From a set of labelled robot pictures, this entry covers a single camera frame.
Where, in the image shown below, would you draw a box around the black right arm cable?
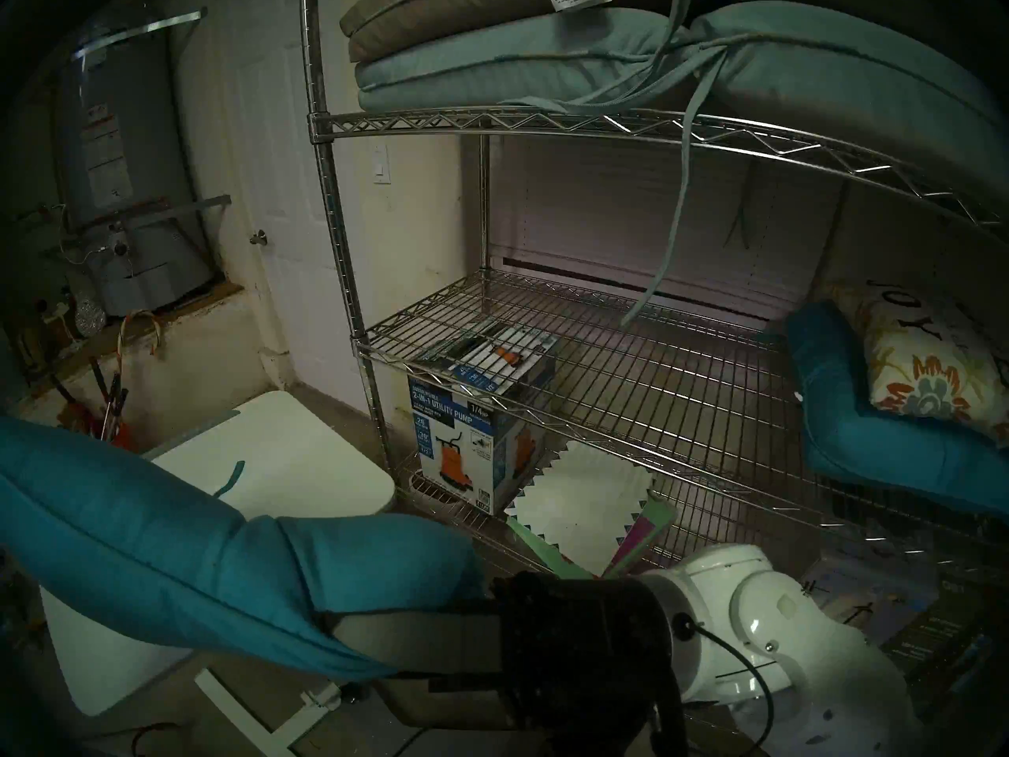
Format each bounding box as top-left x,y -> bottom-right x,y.
670,613 -> 777,757

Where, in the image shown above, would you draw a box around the chrome wire shelving rack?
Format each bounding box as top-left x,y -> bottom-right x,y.
298,0 -> 1009,733

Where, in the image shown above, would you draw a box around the pink paper sheet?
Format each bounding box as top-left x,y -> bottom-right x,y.
603,515 -> 659,579

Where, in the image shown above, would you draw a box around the light blue chair cushion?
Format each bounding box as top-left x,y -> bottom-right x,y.
621,0 -> 1009,326
353,8 -> 702,116

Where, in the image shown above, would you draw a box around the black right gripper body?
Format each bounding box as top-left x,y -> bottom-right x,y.
489,572 -> 687,757

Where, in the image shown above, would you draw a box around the teal tufted seat cushion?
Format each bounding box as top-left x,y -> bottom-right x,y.
0,415 -> 490,681
784,300 -> 1009,520

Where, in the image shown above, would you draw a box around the taupe chair cushion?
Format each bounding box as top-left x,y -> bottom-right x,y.
339,0 -> 687,64

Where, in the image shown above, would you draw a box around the striped candy cane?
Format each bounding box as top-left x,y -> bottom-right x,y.
117,310 -> 162,362

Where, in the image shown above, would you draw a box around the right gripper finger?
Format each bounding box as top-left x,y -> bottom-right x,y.
319,606 -> 505,674
386,673 -> 509,697

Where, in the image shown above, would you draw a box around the grey water heater tank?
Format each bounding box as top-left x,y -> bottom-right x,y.
55,22 -> 218,316

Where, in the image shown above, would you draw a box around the metal heater strap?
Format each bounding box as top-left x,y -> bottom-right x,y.
43,196 -> 232,253
71,8 -> 207,58

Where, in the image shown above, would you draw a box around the white window blinds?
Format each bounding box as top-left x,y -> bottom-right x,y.
489,136 -> 840,323

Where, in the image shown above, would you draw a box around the white rolling overbed table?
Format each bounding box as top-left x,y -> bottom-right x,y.
39,390 -> 395,757

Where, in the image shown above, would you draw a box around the floral print throw pillow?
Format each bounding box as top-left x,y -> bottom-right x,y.
829,278 -> 1009,449

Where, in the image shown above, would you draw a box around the utility pump cardboard box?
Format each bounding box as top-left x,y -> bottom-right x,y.
408,322 -> 557,516

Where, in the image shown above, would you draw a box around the green paper sheet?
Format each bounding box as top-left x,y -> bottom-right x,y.
504,495 -> 679,583

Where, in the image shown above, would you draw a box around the white zigzag edged paper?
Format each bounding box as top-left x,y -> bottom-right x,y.
504,440 -> 655,575

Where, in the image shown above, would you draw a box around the floor lamp cardboard box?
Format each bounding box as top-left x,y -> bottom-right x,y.
800,554 -> 994,685

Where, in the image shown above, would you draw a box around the white panel door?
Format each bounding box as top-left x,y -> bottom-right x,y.
225,0 -> 371,413

